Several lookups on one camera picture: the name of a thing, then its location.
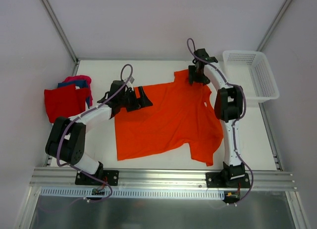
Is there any white plastic basket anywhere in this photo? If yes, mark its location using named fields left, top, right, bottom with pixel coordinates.
left=222, top=50, right=279, bottom=103

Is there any blue folded t shirt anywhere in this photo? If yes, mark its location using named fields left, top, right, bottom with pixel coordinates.
left=57, top=80, right=89, bottom=89

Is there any pink folded t shirt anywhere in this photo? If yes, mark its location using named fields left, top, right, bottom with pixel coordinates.
left=62, top=75, right=93, bottom=107

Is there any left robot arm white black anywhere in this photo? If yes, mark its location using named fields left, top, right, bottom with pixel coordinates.
left=45, top=80, right=153, bottom=184

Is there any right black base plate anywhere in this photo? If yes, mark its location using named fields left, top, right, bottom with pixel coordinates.
left=205, top=172, right=251, bottom=188

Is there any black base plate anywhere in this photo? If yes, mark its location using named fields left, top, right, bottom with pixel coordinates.
left=75, top=169, right=119, bottom=186
left=205, top=172, right=251, bottom=188

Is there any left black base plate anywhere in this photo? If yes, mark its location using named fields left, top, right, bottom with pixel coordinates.
left=75, top=169, right=119, bottom=186

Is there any white slotted cable duct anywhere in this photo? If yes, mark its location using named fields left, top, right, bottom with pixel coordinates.
left=40, top=187, right=224, bottom=200

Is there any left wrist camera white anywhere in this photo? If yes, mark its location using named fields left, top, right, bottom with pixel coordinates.
left=124, top=77, right=134, bottom=90

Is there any aluminium mounting rail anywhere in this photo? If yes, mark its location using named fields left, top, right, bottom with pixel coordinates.
left=29, top=167, right=298, bottom=191

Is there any red folded t shirt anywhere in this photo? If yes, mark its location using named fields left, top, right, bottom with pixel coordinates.
left=44, top=84, right=90, bottom=124

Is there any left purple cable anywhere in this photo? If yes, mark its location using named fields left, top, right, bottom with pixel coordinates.
left=56, top=64, right=134, bottom=203

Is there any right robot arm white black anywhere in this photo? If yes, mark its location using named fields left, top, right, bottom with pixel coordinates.
left=189, top=48, right=251, bottom=188

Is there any white folded t shirt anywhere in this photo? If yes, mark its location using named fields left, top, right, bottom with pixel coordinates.
left=51, top=100, right=93, bottom=126

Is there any orange t shirt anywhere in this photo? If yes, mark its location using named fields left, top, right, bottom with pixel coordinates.
left=114, top=70, right=223, bottom=166

